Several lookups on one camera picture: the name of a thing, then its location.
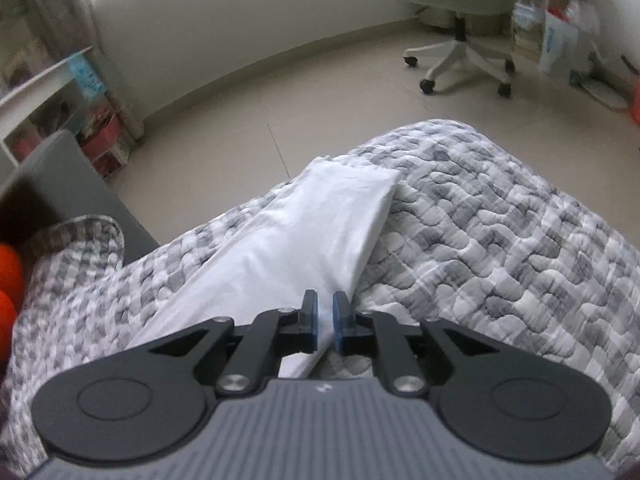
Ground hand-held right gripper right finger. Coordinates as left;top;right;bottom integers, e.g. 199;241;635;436
333;291;506;398

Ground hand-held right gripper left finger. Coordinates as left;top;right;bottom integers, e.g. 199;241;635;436
147;290;319;396

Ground white pants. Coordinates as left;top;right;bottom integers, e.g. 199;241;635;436
122;156;403;381

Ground grey checked quilt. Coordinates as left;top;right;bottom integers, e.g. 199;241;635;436
0;119;640;480

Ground red storage box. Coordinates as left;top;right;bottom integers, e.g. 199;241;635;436
80;110;132;178

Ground grey sofa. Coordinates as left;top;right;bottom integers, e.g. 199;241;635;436
0;130;161;266

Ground orange knot cushion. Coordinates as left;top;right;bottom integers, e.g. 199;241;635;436
0;245;26;361

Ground blue printed sheet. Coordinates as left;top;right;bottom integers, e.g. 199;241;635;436
67;55;107;101

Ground white shopping bag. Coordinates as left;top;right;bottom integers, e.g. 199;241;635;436
537;7;601;83

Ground white desk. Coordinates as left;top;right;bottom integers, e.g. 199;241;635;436
0;46;146;176

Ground grey curtain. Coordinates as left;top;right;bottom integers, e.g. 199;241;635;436
15;0;146;146

